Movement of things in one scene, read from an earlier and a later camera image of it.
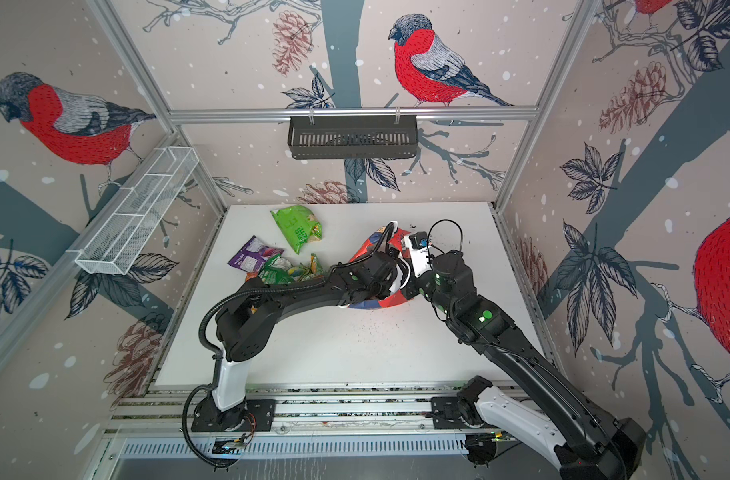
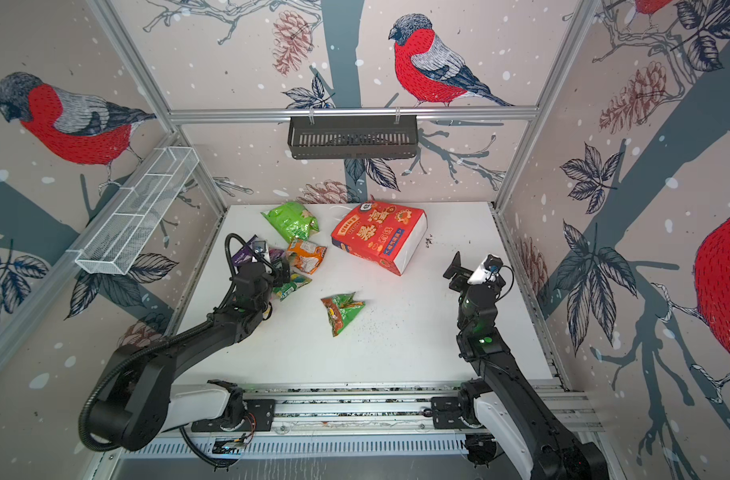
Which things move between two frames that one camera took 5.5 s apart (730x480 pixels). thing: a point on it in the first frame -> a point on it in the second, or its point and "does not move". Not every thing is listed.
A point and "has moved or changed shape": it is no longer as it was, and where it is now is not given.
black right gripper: x=415 y=292 -> x=457 y=268
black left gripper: x=388 y=292 -> x=279 y=277
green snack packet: x=307 y=272 -> x=341 y=309
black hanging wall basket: x=352 y=137 does not move
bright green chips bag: x=299 y=225 has moved or changed shape
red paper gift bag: x=394 y=238 -> x=384 y=233
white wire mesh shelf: x=136 y=211 does not move
